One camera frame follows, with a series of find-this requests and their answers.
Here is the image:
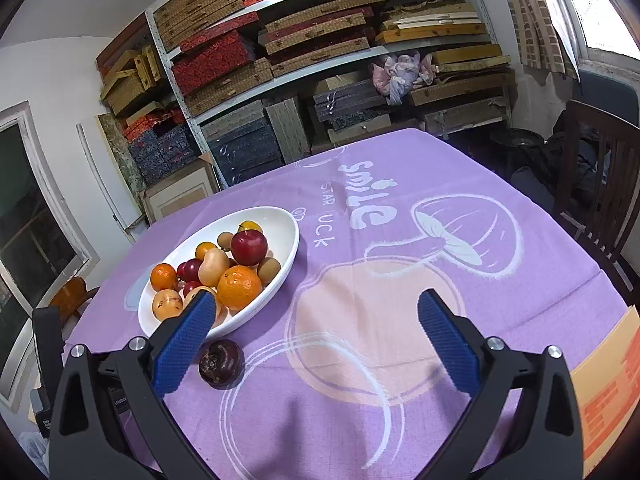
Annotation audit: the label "bright window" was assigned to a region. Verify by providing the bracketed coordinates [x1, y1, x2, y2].
[540, 0, 640, 61]

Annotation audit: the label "red patterned box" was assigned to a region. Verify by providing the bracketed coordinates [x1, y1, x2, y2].
[170, 12, 261, 96]

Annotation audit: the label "black round object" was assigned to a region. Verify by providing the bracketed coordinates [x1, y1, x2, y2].
[487, 127, 546, 171]

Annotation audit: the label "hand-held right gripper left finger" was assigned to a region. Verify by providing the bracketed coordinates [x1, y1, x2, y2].
[47, 289, 218, 480]

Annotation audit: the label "pink cloth bundle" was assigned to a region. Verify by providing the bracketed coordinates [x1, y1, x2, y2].
[370, 51, 436, 106]

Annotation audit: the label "stack of dark blue boxes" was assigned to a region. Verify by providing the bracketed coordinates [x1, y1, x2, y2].
[200, 100, 286, 188]

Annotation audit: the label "stack of flat wooden boxes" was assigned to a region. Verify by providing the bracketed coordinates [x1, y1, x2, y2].
[375, 0, 516, 106]

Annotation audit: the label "stack of blue red boxes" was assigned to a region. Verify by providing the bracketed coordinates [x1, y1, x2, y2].
[122, 110, 201, 186]

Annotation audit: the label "dark wooden chair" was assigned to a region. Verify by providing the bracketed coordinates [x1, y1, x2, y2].
[552, 100, 640, 296]

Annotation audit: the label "brick pattern curtain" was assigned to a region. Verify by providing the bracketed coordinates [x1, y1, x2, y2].
[492, 0, 583, 78]

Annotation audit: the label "dark red plum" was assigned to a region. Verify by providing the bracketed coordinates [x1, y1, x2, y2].
[230, 229, 269, 267]

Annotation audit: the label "mottled green board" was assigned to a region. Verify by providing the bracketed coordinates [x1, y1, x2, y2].
[97, 112, 148, 201]

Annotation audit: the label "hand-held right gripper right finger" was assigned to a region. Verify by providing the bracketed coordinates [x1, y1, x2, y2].
[417, 289, 586, 480]

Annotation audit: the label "orange tangerine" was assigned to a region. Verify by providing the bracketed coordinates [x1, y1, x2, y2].
[151, 263, 178, 292]
[216, 265, 263, 311]

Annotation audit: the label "white framed window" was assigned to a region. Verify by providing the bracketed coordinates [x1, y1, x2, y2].
[0, 102, 101, 401]

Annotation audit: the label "light wooden chair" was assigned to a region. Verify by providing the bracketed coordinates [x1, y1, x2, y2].
[47, 276, 101, 321]

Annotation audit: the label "large streaked pepino melon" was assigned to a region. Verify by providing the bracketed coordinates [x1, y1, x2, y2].
[183, 285, 226, 328]

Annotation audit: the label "white leaning pole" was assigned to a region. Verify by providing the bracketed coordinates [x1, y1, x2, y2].
[75, 122, 136, 241]

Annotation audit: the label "pile of tan woven cases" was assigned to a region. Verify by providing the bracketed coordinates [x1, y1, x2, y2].
[97, 42, 168, 116]

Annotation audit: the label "brown paper envelope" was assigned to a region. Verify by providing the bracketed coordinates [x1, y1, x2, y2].
[570, 305, 640, 476]

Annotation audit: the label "white oval plate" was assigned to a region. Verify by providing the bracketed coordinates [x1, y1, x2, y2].
[137, 206, 301, 340]

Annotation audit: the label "purple printed tablecloth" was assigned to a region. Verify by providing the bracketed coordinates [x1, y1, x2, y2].
[62, 127, 628, 480]

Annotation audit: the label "framed cardboard box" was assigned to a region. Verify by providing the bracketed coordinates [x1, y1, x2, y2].
[140, 157, 223, 226]

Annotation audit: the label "stack of dark ribboned boxes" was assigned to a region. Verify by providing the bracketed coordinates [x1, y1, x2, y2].
[312, 77, 393, 131]

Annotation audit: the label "grey woven upright boxes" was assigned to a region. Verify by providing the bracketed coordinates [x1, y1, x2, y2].
[263, 95, 313, 163]

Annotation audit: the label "dark eggplant-like fruit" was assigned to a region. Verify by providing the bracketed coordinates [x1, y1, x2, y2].
[198, 339, 246, 389]

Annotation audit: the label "dark cloth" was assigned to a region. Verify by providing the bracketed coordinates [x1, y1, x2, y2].
[545, 110, 611, 196]

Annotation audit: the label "stack of tan woven boxes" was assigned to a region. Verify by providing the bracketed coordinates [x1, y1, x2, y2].
[152, 0, 461, 116]

